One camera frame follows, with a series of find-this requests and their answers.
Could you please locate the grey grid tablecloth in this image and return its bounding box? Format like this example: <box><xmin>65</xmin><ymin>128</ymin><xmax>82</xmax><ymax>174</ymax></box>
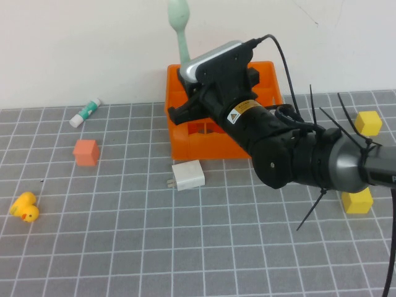
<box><xmin>0</xmin><ymin>89</ymin><xmax>396</xmax><ymax>297</ymax></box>

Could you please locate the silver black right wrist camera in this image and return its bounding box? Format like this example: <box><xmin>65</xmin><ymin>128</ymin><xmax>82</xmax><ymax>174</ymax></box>
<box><xmin>179</xmin><ymin>40</ymin><xmax>255</xmax><ymax>86</ymax></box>

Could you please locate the black right camera cable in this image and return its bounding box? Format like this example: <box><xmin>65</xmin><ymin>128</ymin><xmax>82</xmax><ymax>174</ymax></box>
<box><xmin>247</xmin><ymin>34</ymin><xmax>396</xmax><ymax>297</ymax></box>

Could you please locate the white power adapter plug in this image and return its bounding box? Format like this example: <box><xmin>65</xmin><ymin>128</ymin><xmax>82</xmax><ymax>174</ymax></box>
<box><xmin>166</xmin><ymin>160</ymin><xmax>207</xmax><ymax>192</ymax></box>

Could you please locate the orange plastic cutlery holder crate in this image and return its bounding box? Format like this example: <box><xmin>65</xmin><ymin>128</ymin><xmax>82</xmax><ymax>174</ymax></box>
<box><xmin>166</xmin><ymin>61</ymin><xmax>284</xmax><ymax>161</ymax></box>

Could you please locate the mint green plastic spoon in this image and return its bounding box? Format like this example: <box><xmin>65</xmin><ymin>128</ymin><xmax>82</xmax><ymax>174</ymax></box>
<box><xmin>168</xmin><ymin>0</ymin><xmax>191</xmax><ymax>65</ymax></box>

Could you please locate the black right arm loop cable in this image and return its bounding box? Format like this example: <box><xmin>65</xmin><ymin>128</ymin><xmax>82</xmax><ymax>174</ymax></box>
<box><xmin>273</xmin><ymin>105</ymin><xmax>306</xmax><ymax>124</ymax></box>

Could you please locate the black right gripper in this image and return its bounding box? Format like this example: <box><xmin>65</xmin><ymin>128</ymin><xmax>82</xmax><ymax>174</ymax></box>
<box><xmin>168</xmin><ymin>66</ymin><xmax>260</xmax><ymax>126</ymax></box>

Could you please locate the salmon orange cube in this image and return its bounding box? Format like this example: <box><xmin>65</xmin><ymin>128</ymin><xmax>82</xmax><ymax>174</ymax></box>
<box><xmin>72</xmin><ymin>139</ymin><xmax>100</xmax><ymax>167</ymax></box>

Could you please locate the yellow rubber duck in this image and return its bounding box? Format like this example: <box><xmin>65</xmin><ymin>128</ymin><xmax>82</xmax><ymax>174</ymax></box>
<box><xmin>9</xmin><ymin>191</ymin><xmax>40</xmax><ymax>223</ymax></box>

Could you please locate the black zip tie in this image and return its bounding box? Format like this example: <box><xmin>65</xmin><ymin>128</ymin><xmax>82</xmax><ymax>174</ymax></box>
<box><xmin>296</xmin><ymin>188</ymin><xmax>329</xmax><ymax>232</ymax></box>
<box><xmin>337</xmin><ymin>92</ymin><xmax>384</xmax><ymax>147</ymax></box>
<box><xmin>308</xmin><ymin>84</ymin><xmax>319</xmax><ymax>132</ymax></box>
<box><xmin>319</xmin><ymin>107</ymin><xmax>372</xmax><ymax>145</ymax></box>

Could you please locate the white green glue stick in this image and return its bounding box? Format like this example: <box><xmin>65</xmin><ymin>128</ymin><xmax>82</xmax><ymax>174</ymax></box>
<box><xmin>69</xmin><ymin>98</ymin><xmax>102</xmax><ymax>128</ymax></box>

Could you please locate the yellow cube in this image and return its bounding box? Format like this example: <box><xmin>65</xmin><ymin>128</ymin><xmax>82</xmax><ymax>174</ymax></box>
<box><xmin>355</xmin><ymin>111</ymin><xmax>383</xmax><ymax>137</ymax></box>
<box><xmin>341</xmin><ymin>187</ymin><xmax>374</xmax><ymax>215</ymax></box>

